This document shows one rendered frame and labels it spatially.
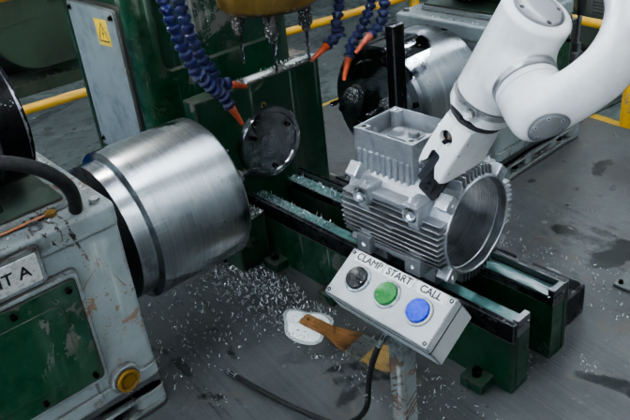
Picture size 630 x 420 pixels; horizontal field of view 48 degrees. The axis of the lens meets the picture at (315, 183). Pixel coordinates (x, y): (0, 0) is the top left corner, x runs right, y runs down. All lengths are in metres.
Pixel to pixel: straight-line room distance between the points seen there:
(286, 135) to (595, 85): 0.78
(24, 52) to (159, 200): 4.23
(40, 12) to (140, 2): 3.91
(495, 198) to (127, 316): 0.59
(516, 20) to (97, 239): 0.60
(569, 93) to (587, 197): 0.85
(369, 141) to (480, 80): 0.30
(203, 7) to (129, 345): 0.67
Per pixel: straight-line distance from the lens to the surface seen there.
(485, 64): 0.85
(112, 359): 1.10
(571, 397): 1.15
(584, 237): 1.49
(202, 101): 1.31
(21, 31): 5.23
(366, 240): 1.14
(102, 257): 1.02
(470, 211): 1.20
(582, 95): 0.80
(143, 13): 1.36
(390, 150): 1.09
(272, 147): 1.43
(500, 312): 1.09
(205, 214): 1.10
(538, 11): 0.84
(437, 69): 1.43
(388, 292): 0.87
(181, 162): 1.10
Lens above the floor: 1.60
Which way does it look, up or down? 28 degrees down
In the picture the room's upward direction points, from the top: 6 degrees counter-clockwise
